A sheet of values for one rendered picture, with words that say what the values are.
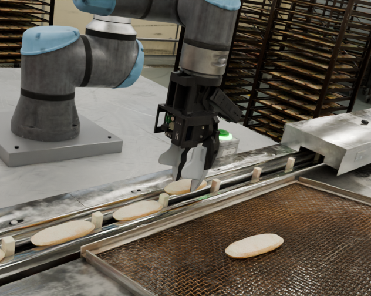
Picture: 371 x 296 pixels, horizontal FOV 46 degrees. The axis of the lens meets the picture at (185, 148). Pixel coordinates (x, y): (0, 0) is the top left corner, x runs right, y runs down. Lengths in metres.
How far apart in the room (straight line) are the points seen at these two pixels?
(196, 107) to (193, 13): 0.15
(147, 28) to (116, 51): 5.49
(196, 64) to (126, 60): 0.36
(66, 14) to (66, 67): 4.75
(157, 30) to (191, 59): 5.93
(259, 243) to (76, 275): 0.24
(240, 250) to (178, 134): 0.22
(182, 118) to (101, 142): 0.35
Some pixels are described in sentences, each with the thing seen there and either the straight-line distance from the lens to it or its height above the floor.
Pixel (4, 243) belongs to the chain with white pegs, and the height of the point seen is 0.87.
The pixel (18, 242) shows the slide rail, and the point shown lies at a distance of 0.66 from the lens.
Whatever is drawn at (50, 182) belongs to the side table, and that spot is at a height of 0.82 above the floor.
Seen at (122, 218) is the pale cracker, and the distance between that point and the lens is 0.72.
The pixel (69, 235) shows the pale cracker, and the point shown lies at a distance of 0.67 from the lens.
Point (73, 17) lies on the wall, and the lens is 5.77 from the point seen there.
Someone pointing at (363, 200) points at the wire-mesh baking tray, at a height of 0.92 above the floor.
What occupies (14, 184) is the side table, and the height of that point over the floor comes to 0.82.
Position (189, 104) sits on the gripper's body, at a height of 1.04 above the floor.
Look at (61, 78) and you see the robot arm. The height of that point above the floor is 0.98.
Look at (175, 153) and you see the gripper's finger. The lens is 0.79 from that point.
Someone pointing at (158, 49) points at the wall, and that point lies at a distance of 6.72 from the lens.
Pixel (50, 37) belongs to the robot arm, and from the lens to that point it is 0.95.
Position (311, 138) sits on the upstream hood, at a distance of 1.16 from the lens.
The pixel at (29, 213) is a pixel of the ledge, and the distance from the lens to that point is 0.70.
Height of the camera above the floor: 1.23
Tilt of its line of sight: 21 degrees down
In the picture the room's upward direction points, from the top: 11 degrees clockwise
